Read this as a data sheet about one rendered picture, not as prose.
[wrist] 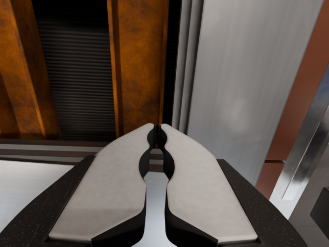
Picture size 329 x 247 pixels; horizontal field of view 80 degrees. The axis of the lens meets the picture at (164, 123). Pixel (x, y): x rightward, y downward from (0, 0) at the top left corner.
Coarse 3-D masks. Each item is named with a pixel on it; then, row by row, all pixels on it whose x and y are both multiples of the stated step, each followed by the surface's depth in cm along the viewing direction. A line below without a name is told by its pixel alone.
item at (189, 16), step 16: (192, 0) 16; (192, 16) 16; (192, 32) 17; (192, 48) 17; (176, 64) 19; (192, 64) 18; (176, 80) 20; (192, 80) 18; (176, 96) 20; (176, 112) 21; (176, 128) 22; (0, 144) 23; (16, 144) 23; (32, 144) 23; (48, 144) 23; (64, 144) 23; (80, 144) 24; (96, 144) 24; (16, 160) 22; (32, 160) 23; (48, 160) 23; (64, 160) 23; (80, 160) 23; (160, 160) 23
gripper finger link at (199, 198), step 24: (168, 144) 10; (192, 144) 10; (168, 168) 10; (192, 168) 9; (216, 168) 9; (168, 192) 7; (192, 192) 7; (216, 192) 8; (168, 216) 7; (192, 216) 7; (216, 216) 7; (240, 216) 7; (192, 240) 7; (216, 240) 6; (240, 240) 6
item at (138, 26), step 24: (120, 0) 29; (144, 0) 29; (168, 0) 25; (120, 24) 30; (144, 24) 30; (120, 48) 32; (144, 48) 32; (120, 72) 33; (144, 72) 34; (120, 96) 34; (144, 96) 36; (120, 120) 35; (144, 120) 38
